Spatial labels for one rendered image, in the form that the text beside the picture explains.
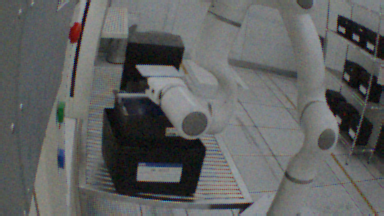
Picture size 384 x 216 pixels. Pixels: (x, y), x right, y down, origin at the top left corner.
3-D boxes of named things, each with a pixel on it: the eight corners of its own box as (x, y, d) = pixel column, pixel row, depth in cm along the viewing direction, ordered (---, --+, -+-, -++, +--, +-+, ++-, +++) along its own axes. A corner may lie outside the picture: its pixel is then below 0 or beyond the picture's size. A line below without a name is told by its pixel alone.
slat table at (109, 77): (205, 300, 161) (253, 202, 134) (92, 294, 148) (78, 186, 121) (168, 186, 279) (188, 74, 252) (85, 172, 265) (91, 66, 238)
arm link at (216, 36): (254, 26, 109) (213, 124, 120) (202, 7, 102) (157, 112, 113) (269, 36, 102) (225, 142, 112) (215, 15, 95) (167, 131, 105)
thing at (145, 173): (116, 192, 125) (117, 146, 119) (100, 150, 149) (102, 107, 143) (197, 194, 136) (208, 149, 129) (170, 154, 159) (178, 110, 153)
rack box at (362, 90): (355, 90, 363) (359, 68, 354) (369, 94, 369) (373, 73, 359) (366, 101, 335) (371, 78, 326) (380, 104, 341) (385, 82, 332)
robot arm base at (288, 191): (308, 214, 127) (328, 172, 121) (290, 238, 112) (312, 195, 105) (270, 200, 136) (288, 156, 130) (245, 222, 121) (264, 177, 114)
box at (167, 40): (175, 97, 214) (185, 47, 205) (118, 90, 209) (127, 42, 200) (171, 78, 240) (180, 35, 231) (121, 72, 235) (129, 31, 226)
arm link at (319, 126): (311, 167, 124) (331, 100, 115) (321, 194, 106) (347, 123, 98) (282, 165, 123) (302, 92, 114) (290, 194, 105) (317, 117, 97)
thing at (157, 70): (119, 178, 127) (126, 81, 116) (107, 148, 145) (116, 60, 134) (191, 180, 137) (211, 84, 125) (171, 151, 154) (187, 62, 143)
